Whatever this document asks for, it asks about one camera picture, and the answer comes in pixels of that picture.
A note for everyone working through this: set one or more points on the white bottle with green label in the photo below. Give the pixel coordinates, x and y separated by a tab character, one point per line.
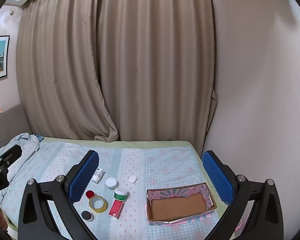
98	175

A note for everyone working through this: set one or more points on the beige curtain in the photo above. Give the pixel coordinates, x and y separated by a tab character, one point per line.
60	60
155	60

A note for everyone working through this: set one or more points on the checked blue pink blanket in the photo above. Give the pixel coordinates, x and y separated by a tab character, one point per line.
165	165

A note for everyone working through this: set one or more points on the pink printed cardboard box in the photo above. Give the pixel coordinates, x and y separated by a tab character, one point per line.
177	205

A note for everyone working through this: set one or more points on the white earbuds case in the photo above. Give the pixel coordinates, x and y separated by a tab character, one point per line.
133	179

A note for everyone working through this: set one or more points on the black lidded small jar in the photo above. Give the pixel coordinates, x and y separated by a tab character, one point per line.
86	215

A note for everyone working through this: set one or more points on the white round jar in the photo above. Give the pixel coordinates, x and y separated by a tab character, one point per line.
111	183

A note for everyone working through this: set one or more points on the crumpled light blue quilt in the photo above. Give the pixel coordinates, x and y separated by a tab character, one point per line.
27	146

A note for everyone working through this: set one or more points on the red round lid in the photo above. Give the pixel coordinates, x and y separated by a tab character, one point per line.
90	194

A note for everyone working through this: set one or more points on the person's left hand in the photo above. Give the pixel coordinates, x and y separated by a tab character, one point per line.
0	215

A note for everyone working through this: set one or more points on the grey padded headboard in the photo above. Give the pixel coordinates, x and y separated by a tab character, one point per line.
7	122

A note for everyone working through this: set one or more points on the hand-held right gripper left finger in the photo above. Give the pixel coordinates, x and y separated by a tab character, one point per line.
83	175

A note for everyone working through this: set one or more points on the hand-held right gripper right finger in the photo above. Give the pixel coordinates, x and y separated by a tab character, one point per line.
216	175

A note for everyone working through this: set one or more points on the red box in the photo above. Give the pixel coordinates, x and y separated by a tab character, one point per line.
116	208

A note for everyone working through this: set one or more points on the green lidded jar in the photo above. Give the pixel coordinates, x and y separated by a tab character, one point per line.
120	194

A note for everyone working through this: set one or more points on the yellow tape roll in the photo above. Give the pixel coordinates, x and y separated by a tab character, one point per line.
92	205

